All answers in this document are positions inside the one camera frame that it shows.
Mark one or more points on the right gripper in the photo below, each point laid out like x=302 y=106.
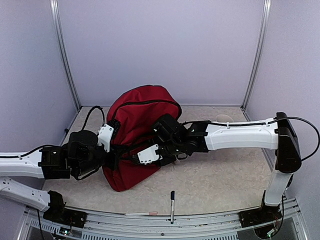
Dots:
x=164 y=163

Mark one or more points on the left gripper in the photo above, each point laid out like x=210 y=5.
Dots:
x=115 y=157

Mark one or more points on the red student backpack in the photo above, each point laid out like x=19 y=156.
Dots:
x=137 y=110

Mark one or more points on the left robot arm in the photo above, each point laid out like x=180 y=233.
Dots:
x=82 y=156

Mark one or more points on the blue capped marker pen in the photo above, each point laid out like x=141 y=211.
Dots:
x=172 y=207

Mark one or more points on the cream ceramic mug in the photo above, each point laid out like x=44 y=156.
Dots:
x=221 y=118

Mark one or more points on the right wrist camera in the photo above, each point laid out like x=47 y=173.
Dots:
x=148 y=156

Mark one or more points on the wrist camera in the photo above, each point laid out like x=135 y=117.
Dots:
x=107 y=132
x=148 y=156

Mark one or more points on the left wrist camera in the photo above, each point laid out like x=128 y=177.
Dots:
x=107 y=132

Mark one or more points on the white pen on rail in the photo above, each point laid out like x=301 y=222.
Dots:
x=147 y=213

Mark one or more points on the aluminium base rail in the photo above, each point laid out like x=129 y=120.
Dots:
x=229 y=225

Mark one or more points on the left frame post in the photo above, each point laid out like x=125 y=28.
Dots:
x=54 y=5

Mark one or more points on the frame post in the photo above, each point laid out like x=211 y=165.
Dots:
x=258 y=53
x=54 y=5

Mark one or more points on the right frame post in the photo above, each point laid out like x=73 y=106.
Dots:
x=258 y=53

